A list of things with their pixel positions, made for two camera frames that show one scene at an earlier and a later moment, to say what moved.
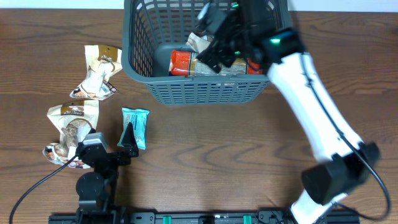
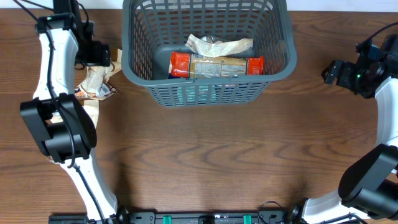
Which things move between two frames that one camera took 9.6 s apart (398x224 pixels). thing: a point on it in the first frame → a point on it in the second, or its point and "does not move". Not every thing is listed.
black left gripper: x=129 y=144 → x=98 y=55
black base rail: x=199 y=217 does not move
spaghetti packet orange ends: x=186 y=63 does not move
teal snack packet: x=137 y=117 → x=189 y=94
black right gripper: x=219 y=48 → x=343 y=77
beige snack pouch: x=102 y=62 does not move
